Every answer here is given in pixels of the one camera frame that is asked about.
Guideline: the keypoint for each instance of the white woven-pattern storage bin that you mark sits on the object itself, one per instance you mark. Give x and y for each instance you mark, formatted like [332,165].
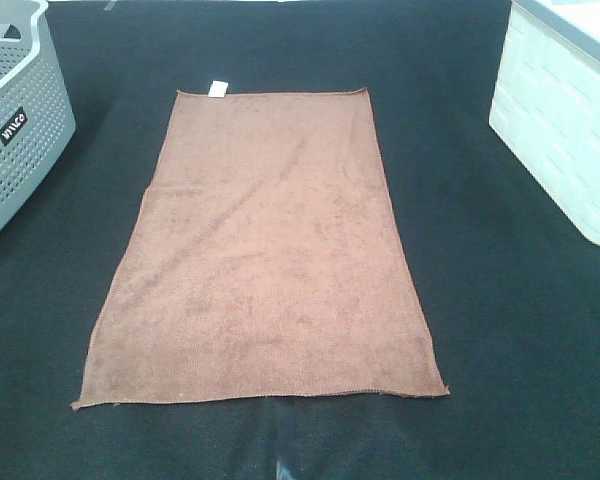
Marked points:
[546,102]

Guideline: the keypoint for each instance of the black Vilco basket label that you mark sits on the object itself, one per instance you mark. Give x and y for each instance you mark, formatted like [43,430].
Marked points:
[12,127]

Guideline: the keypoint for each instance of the white towel care label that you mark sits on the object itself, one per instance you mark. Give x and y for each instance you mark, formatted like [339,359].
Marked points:
[218,89]

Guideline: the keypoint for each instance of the grey tape strip front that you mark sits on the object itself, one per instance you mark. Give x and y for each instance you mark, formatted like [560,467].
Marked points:
[282,472]

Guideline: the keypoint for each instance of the brown terry towel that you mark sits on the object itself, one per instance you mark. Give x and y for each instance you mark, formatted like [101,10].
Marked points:
[265,261]

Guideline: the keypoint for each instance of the grey perforated plastic basket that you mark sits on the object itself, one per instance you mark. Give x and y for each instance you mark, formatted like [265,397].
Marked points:
[36,117]

